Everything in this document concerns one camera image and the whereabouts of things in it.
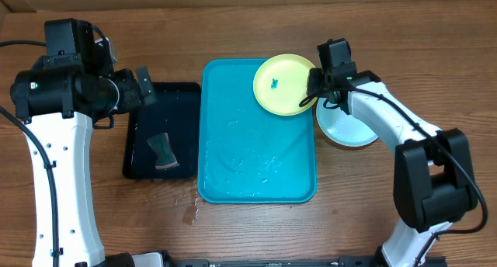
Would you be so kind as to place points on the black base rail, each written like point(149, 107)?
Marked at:
point(272, 262)

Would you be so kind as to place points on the black plastic tray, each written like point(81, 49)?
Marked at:
point(177, 113)

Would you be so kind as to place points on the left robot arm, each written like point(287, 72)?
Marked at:
point(59, 102)

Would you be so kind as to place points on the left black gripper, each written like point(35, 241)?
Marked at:
point(133, 97)

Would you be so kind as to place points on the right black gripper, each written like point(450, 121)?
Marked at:
point(316, 79)

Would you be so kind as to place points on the yellow-green plate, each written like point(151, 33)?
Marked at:
point(280, 84)

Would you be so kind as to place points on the light blue plate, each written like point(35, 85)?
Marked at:
point(341, 128)

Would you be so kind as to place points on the teal plastic tray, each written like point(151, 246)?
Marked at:
point(247, 154)

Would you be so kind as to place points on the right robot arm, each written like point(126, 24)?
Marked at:
point(434, 189)

